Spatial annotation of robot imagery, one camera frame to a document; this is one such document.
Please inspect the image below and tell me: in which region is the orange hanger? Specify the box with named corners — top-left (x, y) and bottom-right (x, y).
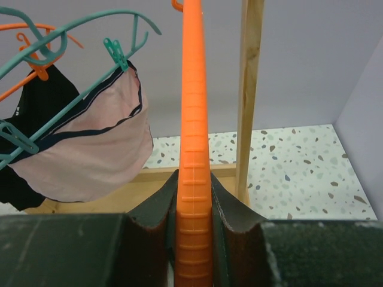
top-left (172, 0), bottom-right (213, 286)
top-left (0, 23), bottom-right (84, 102)

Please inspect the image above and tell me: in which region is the teal hanger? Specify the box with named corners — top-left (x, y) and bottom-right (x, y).
top-left (1, 7), bottom-right (161, 168)

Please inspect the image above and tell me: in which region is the wooden clothes rack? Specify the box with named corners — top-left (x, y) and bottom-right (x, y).
top-left (25, 1), bottom-right (265, 214)

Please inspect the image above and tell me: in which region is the orange clip on left hanger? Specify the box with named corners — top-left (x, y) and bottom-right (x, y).
top-left (16, 32), bottom-right (48, 81)

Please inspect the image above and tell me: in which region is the pink underwear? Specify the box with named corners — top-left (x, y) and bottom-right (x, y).
top-left (10, 65), bottom-right (153, 202)

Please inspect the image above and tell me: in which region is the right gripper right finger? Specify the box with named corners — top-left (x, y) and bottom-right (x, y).
top-left (211, 177), bottom-right (382, 286)

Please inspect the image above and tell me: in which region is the teal clip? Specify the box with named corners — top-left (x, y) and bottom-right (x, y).
top-left (103, 38), bottom-right (129, 71)
top-left (1, 120), bottom-right (39, 154)

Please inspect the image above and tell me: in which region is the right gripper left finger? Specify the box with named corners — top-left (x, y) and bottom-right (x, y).
top-left (1, 172), bottom-right (178, 286)

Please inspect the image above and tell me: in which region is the black underwear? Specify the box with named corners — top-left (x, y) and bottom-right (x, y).
top-left (1, 65), bottom-right (79, 211)

